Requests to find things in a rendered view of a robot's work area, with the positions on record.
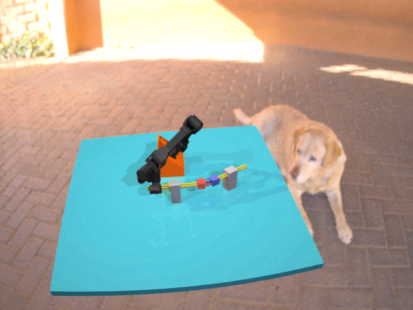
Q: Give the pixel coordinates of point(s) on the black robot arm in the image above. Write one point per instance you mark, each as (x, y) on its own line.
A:
(178, 143)

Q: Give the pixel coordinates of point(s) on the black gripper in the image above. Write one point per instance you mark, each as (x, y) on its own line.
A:
(155, 187)

